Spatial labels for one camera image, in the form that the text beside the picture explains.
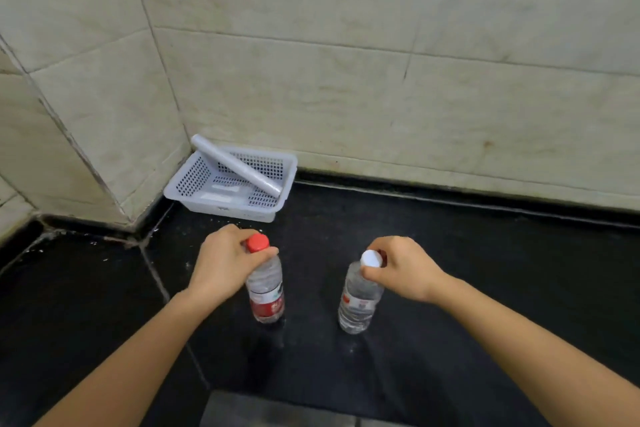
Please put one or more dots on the white-capped water bottle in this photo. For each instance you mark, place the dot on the white-capped water bottle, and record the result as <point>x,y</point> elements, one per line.
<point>359,299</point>

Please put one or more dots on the person's right thumb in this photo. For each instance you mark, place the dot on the person's right thumb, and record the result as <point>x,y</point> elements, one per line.
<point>372,270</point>

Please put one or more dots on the person's right hand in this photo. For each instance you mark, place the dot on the person's right hand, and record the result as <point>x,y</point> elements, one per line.
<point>407,269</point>

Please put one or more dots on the person's left thumb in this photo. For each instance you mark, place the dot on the person's left thumb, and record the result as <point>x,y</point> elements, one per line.
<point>261,259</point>

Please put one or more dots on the person's left hand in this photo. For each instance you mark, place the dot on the person's left hand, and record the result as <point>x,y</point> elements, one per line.
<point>224,264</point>

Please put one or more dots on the white plastic bag roll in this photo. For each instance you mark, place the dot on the white plastic bag roll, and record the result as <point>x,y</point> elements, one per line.
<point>235,165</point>

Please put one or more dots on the person's right forearm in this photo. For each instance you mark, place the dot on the person's right forearm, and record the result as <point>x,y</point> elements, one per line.
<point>540,351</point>

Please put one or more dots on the white perforated plastic basket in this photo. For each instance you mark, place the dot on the white perforated plastic basket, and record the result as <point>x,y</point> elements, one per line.
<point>232,181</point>

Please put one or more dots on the red-capped water bottle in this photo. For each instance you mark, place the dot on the red-capped water bottle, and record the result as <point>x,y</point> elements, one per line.
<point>266,289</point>

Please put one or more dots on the person's left forearm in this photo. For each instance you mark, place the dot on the person's left forearm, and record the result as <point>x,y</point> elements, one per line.
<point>117,366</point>

